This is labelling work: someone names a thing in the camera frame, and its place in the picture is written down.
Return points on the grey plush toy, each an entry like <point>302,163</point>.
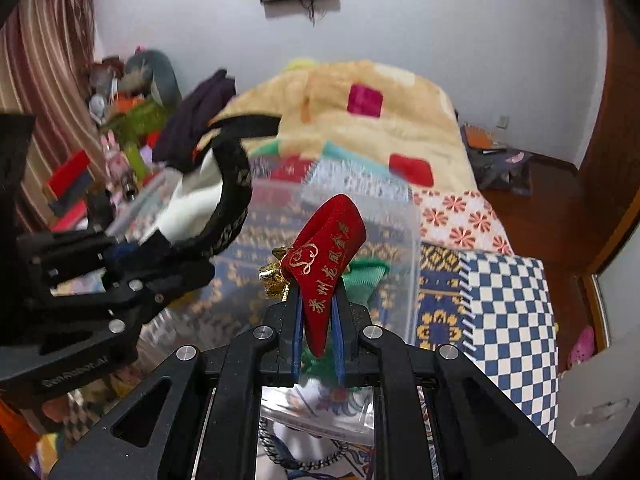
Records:
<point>156,75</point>

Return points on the pink toy figure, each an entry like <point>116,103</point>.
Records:
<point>115,160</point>

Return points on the green cloth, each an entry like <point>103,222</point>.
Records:
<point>371,275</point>

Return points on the green plush toy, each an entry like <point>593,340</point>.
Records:
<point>136,121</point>

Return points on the blue white checkered cloth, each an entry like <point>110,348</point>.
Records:
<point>510,320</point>

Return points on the beige blanket with coloured squares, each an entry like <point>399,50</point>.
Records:
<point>425,110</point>

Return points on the blue yellow patterned bed sheet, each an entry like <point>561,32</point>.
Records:
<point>441,292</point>

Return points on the red floral white cloth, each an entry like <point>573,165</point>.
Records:
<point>460,220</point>

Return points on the black and white garment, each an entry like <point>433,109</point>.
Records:
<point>231,180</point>

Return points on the white cabinet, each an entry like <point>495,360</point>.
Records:
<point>600,400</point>

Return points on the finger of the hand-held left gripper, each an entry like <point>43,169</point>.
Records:
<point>150,290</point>
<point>75,247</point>

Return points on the brown wooden door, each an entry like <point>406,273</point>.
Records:
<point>612,160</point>

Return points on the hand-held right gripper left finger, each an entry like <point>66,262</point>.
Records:
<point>297,341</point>

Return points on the gold tassel knot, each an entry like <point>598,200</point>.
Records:
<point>272,280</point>

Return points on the pink slipper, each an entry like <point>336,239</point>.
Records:
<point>582,347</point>

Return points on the dark bag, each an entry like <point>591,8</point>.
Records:
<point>505,172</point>

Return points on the white wall socket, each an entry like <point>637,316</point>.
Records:
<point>503,121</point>

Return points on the clear plastic bag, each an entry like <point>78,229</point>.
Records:
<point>312,412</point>

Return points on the striped brown curtain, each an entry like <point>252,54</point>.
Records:
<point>45,60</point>

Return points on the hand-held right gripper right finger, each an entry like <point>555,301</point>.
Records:
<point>339,346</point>

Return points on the red velvet pouch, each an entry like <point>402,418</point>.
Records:
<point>320,270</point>

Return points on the clear plastic storage box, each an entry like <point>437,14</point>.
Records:
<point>382,230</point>

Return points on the red box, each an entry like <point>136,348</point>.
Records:
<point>67,175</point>

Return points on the orange book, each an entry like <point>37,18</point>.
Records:
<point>482,137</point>

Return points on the dark purple cloth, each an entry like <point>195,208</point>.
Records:
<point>196,115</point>

